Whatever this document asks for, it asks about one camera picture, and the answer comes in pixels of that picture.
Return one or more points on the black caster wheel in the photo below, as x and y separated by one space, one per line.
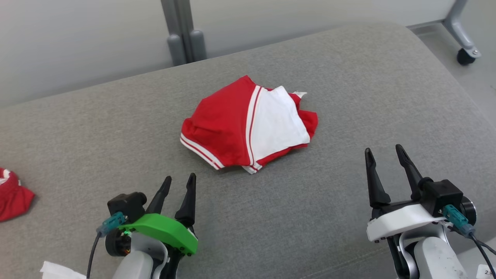
465 57

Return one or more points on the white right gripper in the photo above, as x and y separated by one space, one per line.
399 221

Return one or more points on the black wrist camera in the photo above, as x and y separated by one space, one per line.
126 205
441 197

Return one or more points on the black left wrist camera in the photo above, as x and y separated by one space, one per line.
126 205

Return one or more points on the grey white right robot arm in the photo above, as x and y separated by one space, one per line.
434 259

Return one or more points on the grey metal partition leg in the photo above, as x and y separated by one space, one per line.
459 27

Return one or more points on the grey upright partition post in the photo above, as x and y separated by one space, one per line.
182 31

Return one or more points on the small white paper label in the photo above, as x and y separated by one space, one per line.
486 272

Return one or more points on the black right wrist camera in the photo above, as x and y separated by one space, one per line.
441 197

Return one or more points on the red and white shorts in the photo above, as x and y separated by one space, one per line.
221 128

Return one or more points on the red elastic waist shorts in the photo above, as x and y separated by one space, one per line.
13 201

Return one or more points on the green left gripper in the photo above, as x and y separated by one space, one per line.
166 230

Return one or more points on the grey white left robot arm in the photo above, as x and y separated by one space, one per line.
135 267

